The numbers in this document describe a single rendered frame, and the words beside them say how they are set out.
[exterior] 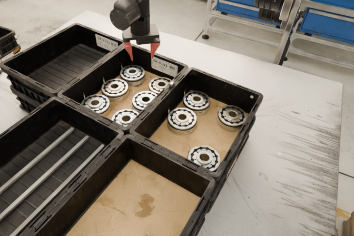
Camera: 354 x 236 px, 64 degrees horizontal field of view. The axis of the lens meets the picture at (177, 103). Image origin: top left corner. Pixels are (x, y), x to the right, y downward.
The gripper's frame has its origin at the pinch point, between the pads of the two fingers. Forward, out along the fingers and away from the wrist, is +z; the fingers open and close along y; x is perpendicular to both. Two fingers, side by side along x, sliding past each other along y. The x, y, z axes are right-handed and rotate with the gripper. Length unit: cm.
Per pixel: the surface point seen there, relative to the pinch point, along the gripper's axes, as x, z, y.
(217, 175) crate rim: -38.5, 13.1, 13.3
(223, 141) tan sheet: -21.1, 23.5, 23.4
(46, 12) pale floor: 258, 109, -73
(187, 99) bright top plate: -1.6, 20.5, 15.9
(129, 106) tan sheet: 2.4, 23.5, -5.5
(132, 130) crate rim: -18.5, 13.2, -6.5
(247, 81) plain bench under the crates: 21, 37, 55
